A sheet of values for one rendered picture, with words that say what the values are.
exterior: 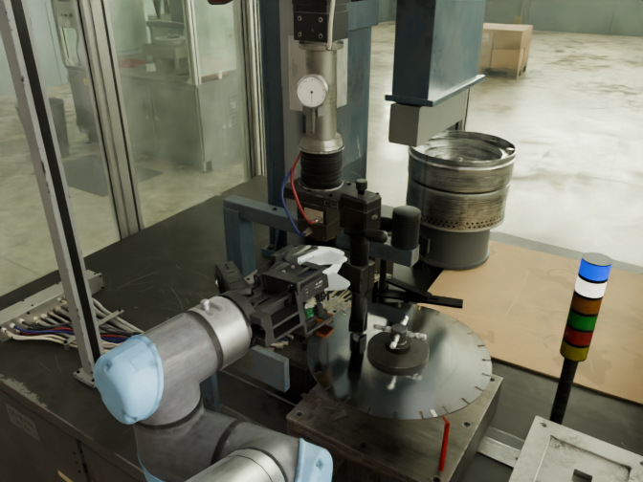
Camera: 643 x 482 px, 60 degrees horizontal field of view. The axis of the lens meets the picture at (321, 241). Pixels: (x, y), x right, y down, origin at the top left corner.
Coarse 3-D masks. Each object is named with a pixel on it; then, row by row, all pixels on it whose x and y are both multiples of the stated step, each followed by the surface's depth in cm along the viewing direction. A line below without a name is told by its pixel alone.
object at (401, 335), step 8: (376, 328) 101; (384, 328) 100; (392, 328) 99; (400, 328) 99; (392, 336) 99; (400, 336) 98; (408, 336) 99; (416, 336) 98; (424, 336) 98; (392, 344) 96; (400, 344) 99
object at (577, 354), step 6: (564, 342) 97; (564, 348) 97; (570, 348) 96; (576, 348) 95; (582, 348) 95; (588, 348) 96; (564, 354) 97; (570, 354) 96; (576, 354) 96; (582, 354) 96; (570, 360) 97; (576, 360) 96; (582, 360) 96
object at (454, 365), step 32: (384, 320) 110; (416, 320) 110; (448, 320) 110; (320, 352) 102; (352, 352) 102; (448, 352) 102; (480, 352) 102; (320, 384) 94; (352, 384) 94; (384, 384) 94; (416, 384) 94; (448, 384) 94; (480, 384) 94; (384, 416) 88; (416, 416) 88
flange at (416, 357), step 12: (384, 336) 104; (372, 348) 101; (384, 348) 101; (396, 348) 99; (408, 348) 99; (420, 348) 101; (372, 360) 99; (384, 360) 98; (396, 360) 98; (408, 360) 98; (420, 360) 98
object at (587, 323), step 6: (570, 312) 94; (576, 312) 93; (570, 318) 94; (576, 318) 93; (582, 318) 93; (588, 318) 92; (594, 318) 93; (570, 324) 95; (576, 324) 94; (582, 324) 93; (588, 324) 93; (594, 324) 94; (582, 330) 94; (588, 330) 93
